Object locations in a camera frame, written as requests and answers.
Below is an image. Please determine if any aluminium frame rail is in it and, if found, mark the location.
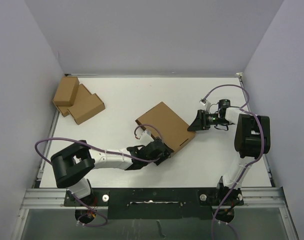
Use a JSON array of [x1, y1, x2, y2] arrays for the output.
[[21, 188, 66, 210]]

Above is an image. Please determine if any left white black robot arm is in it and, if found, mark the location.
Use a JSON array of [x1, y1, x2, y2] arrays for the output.
[[51, 138, 173, 206]]

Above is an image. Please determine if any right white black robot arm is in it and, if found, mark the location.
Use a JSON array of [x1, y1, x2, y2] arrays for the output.
[[187, 99, 271, 205]]

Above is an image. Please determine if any flat cardboard piece underneath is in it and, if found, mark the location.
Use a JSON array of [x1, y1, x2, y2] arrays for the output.
[[54, 84, 92, 117]]

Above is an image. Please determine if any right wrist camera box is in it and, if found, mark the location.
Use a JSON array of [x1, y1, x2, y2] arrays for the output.
[[199, 98, 212, 113]]

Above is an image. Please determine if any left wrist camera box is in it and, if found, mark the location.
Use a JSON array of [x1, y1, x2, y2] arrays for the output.
[[137, 129, 154, 146]]

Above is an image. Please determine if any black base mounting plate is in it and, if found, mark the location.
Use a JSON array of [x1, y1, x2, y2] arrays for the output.
[[64, 187, 244, 221]]

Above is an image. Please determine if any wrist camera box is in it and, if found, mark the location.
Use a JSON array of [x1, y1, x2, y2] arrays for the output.
[[199, 98, 212, 113], [137, 129, 154, 146]]

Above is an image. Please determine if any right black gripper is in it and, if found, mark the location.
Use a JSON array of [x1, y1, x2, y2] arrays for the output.
[[187, 110, 230, 132]]

